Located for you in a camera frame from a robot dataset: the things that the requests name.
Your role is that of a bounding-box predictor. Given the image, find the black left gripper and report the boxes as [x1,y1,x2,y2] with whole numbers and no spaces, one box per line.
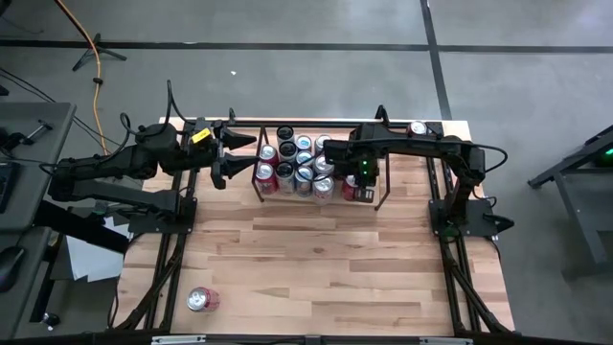
[179,119,261,191]

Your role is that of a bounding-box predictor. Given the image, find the black desk support beam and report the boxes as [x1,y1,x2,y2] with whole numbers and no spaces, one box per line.
[32,198,131,255]

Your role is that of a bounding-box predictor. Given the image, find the black tripod stand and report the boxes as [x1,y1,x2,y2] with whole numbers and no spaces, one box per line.
[71,32,128,73]

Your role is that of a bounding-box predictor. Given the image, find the white paper sheets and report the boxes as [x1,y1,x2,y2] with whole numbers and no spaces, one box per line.
[64,215,133,284]

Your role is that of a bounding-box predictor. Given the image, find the dark grey desk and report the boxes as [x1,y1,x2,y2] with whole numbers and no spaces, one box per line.
[0,101,78,339]

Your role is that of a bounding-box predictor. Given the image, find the silver aluminium profile piece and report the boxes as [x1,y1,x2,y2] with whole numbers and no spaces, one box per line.
[419,336,475,345]
[150,333,207,345]

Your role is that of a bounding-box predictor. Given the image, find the black metal tool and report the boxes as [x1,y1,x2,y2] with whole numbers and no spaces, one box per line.
[0,118,55,152]

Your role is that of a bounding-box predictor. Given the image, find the dark grey side table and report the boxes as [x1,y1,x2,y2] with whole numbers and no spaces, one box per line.
[526,123,613,282]

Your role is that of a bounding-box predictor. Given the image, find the black keyboard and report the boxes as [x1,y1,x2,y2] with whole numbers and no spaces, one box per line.
[0,161,21,215]

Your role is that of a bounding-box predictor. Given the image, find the black caster wheel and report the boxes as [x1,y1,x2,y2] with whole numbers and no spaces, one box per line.
[40,310,61,332]

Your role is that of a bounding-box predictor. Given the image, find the black computer mouse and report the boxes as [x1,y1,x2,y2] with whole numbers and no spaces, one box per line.
[0,244,26,294]

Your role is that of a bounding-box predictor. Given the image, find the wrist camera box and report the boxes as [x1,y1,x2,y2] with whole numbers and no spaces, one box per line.
[324,138,355,167]

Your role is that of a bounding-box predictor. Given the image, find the wooden shelf with black frame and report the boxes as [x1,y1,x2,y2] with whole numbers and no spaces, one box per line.
[249,124,392,212]

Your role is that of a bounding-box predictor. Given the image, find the black station frame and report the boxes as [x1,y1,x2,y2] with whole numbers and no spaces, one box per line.
[0,117,613,345]

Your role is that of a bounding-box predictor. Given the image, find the yellow cable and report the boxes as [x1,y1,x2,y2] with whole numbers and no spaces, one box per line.
[53,0,105,138]

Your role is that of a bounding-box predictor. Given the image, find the black floor cable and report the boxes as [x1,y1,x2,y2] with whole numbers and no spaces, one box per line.
[0,66,125,150]

